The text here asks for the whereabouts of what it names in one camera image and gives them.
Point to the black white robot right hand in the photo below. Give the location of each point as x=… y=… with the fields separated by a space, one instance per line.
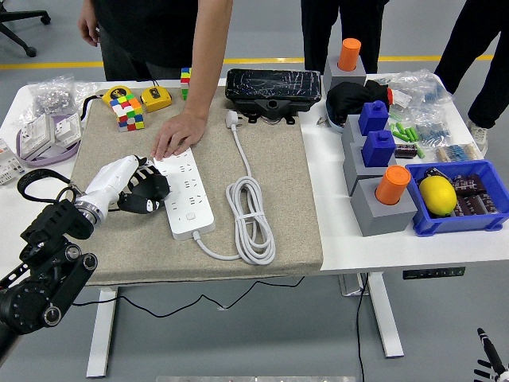
x=491 y=358

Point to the person's left hand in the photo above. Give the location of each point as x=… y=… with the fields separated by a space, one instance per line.
x=179 y=135

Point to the person's right hand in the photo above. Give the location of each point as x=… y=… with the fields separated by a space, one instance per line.
x=89 y=26

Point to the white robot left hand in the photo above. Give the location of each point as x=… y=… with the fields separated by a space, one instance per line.
x=111 y=179

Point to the black plug adapter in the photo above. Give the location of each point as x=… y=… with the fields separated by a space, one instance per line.
x=157 y=187

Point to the white power strip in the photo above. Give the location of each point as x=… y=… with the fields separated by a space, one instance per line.
x=191 y=207

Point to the person's left forearm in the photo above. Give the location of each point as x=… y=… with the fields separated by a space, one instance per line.
x=207 y=59

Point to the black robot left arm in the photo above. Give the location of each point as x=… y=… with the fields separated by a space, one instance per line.
x=40 y=286

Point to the square yellow tape measure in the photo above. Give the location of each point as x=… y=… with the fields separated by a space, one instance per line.
x=155 y=99

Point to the person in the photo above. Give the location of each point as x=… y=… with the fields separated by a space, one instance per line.
x=477 y=59
x=318 y=32
x=139 y=32

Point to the multicolour puzzle cube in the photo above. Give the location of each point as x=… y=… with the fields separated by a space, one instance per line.
x=127 y=115
x=185 y=83

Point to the purple tray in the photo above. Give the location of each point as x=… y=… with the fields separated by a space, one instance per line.
x=47 y=161

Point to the grey-brown mat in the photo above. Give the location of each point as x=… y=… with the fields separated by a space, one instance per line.
x=119 y=246

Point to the round yellow tape measure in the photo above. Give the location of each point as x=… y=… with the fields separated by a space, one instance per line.
x=115 y=94

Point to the black office chair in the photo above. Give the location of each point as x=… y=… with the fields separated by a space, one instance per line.
x=16 y=24

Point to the clear bag of metal nuts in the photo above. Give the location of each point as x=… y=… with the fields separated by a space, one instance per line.
x=51 y=95

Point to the black table control panel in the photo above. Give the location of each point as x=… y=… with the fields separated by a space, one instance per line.
x=433 y=273

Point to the white circuit breaker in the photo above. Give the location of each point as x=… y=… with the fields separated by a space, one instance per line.
x=10 y=159

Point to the black wrapped device box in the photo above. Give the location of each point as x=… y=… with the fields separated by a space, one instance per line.
x=270 y=85

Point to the white table leg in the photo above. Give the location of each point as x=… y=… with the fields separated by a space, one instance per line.
x=385 y=318
x=101 y=338

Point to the blue plastic bin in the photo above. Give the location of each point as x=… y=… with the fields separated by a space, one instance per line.
x=457 y=224

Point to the small metal clip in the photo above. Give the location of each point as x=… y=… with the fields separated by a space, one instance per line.
x=321 y=122

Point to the grey box under table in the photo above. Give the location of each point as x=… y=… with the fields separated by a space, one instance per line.
x=350 y=286

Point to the yellow lemon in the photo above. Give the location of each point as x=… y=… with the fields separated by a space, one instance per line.
x=437 y=197

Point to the grey block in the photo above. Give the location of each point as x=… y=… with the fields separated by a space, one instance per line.
x=381 y=223
x=350 y=129
x=356 y=77
x=354 y=167

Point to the black cloth bundle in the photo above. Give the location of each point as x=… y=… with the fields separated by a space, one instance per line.
x=346 y=95

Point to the orange cylinder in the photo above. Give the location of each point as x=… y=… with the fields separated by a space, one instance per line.
x=349 y=53
x=391 y=185

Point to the black metal clip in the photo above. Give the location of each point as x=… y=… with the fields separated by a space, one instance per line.
x=435 y=174

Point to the blue block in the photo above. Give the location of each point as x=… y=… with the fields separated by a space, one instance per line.
x=374 y=119
x=378 y=149

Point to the clear bag of taped resistors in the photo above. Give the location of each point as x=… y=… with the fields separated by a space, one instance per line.
x=457 y=152

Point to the green battery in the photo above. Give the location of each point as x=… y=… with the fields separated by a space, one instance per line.
x=400 y=128
x=420 y=152
x=393 y=129
x=409 y=134
x=415 y=133

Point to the white label card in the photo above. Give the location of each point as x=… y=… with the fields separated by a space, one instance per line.
x=401 y=98

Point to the clear bag of blue resistors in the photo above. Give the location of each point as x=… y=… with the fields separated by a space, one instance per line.
x=433 y=129
x=425 y=89

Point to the white switch box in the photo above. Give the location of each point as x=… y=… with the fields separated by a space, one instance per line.
x=37 y=135
x=67 y=127

